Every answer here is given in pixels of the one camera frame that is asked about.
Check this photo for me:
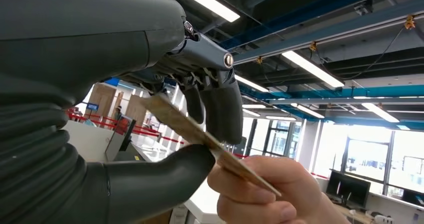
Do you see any person's ID card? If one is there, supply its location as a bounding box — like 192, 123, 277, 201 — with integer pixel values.
139, 94, 282, 198

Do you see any ceiling strip light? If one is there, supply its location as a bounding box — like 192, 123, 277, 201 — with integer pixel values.
361, 102, 400, 123
167, 0, 241, 23
234, 74, 270, 93
264, 115, 297, 122
290, 103, 326, 119
281, 50, 345, 88

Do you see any wooden door panel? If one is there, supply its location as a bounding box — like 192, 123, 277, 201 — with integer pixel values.
125, 94, 148, 127
84, 83, 117, 119

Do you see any white partition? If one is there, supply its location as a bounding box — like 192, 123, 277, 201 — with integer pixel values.
62, 119, 115, 164

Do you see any grey-backed monitor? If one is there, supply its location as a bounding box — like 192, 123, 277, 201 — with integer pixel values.
105, 115, 137, 162

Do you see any window wall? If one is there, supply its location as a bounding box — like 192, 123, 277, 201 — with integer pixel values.
312, 123, 424, 197

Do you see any red barrier rope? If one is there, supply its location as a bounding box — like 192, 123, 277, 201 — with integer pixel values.
66, 109, 186, 147

